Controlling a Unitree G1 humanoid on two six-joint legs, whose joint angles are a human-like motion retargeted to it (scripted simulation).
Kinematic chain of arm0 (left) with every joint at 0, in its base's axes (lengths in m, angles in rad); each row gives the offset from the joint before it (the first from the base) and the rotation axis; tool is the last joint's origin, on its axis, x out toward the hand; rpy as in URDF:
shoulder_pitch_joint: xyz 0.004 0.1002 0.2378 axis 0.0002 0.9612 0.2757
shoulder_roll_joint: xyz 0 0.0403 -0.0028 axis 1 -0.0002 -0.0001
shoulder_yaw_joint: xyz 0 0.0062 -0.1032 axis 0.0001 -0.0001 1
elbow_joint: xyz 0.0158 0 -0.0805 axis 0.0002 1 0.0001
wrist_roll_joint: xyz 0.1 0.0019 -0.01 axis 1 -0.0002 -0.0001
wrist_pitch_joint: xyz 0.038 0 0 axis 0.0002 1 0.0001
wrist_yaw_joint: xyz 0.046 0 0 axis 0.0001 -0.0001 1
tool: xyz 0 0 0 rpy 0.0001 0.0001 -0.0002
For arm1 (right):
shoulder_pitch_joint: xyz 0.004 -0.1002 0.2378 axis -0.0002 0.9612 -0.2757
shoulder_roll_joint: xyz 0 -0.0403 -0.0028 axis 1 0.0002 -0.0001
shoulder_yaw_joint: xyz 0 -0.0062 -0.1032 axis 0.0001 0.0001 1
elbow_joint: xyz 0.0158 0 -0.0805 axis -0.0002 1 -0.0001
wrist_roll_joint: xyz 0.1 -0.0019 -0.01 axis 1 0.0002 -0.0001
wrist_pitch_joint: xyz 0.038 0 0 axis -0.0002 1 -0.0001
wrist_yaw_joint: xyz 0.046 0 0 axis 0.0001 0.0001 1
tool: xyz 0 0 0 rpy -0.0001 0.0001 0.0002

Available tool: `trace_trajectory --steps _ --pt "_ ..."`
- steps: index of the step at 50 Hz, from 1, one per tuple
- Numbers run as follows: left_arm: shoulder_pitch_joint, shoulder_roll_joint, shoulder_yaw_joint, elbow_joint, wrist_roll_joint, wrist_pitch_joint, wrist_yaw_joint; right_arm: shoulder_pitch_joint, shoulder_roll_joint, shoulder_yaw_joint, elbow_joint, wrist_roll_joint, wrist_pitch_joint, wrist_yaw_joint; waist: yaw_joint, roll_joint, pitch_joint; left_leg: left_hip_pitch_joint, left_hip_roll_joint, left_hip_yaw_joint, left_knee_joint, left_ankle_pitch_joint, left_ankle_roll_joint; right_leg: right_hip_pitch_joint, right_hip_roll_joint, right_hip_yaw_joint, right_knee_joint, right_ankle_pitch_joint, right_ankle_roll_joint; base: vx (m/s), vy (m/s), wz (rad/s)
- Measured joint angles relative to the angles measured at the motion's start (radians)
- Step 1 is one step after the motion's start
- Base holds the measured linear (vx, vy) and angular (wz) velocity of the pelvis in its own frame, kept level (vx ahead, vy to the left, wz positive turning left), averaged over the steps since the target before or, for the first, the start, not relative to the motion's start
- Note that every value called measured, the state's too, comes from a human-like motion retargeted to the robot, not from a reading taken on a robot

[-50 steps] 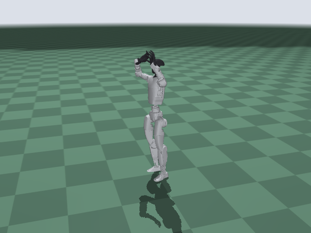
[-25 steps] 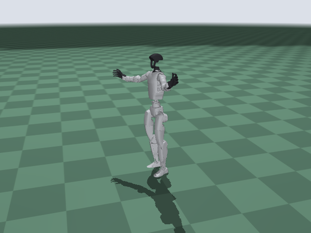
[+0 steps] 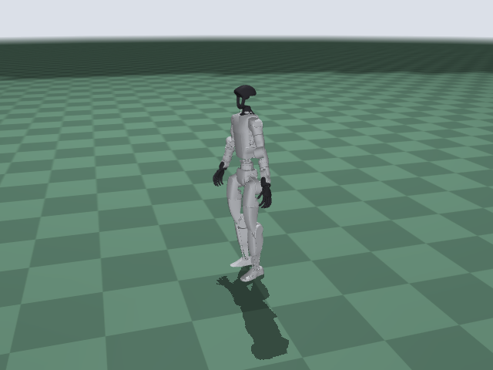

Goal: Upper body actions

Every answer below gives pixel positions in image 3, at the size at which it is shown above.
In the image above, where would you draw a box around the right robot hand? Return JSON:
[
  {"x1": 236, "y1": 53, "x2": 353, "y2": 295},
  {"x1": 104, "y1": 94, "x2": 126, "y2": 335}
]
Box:
[{"x1": 213, "y1": 161, "x2": 227, "y2": 186}]

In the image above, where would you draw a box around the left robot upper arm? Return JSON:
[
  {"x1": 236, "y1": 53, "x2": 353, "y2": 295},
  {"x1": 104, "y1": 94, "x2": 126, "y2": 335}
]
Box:
[{"x1": 248, "y1": 117, "x2": 265, "y2": 159}]

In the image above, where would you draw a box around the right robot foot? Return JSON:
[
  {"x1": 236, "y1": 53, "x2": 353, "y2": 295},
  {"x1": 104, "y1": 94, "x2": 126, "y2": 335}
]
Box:
[{"x1": 230, "y1": 256, "x2": 252, "y2": 267}]

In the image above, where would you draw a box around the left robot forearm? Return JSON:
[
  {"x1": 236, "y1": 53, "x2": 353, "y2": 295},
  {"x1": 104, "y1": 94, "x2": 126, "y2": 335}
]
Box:
[{"x1": 258, "y1": 147, "x2": 271, "y2": 183}]

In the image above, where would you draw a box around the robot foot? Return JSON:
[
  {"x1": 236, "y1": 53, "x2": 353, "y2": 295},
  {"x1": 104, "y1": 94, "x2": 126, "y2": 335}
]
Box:
[
  {"x1": 230, "y1": 256, "x2": 252, "y2": 267},
  {"x1": 240, "y1": 266, "x2": 264, "y2": 281}
]

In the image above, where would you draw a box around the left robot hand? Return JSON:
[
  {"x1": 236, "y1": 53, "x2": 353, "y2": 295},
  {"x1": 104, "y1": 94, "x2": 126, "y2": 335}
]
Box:
[{"x1": 258, "y1": 177, "x2": 272, "y2": 208}]

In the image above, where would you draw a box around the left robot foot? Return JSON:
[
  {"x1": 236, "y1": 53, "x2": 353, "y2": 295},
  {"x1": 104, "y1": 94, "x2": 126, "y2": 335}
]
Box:
[{"x1": 240, "y1": 266, "x2": 264, "y2": 281}]

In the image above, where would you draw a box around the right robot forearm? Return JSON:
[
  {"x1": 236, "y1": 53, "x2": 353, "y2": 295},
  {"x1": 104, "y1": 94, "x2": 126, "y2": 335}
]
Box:
[{"x1": 221, "y1": 145, "x2": 235, "y2": 168}]

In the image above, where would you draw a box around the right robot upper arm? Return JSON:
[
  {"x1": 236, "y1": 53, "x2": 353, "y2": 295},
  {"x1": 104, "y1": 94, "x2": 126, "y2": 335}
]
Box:
[{"x1": 226, "y1": 114, "x2": 236, "y2": 148}]

